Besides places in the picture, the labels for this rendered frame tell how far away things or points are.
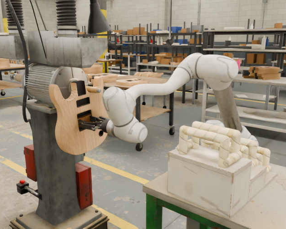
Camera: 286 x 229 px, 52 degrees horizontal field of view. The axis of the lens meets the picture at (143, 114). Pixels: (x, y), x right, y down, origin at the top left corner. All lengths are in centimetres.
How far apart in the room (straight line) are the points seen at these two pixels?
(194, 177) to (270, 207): 30
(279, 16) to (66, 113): 1146
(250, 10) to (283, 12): 121
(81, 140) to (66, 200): 66
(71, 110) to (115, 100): 38
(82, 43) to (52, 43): 23
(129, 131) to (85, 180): 94
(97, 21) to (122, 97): 55
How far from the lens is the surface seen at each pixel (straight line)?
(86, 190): 225
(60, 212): 219
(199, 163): 107
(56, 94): 151
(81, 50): 145
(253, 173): 122
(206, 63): 158
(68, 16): 162
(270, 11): 1267
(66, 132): 157
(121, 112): 128
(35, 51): 194
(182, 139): 110
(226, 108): 174
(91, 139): 169
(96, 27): 166
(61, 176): 209
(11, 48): 205
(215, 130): 111
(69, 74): 177
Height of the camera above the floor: 152
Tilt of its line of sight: 14 degrees down
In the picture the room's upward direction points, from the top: straight up
